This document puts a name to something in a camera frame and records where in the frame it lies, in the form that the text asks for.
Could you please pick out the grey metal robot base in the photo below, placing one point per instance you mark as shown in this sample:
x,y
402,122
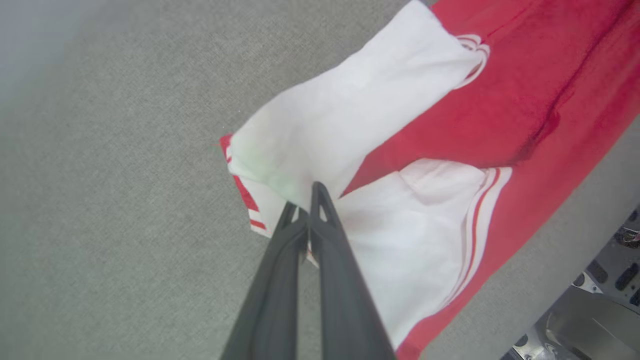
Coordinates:
x,y
595,310

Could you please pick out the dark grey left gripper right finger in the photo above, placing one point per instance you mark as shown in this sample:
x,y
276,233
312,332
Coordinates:
x,y
345,310

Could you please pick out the red and white garment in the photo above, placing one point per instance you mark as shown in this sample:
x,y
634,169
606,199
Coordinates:
x,y
440,125

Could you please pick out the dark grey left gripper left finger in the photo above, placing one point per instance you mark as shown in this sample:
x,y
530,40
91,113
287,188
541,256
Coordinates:
x,y
272,305

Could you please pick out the grey fabric sofa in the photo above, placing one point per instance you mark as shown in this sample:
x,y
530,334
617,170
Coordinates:
x,y
125,200

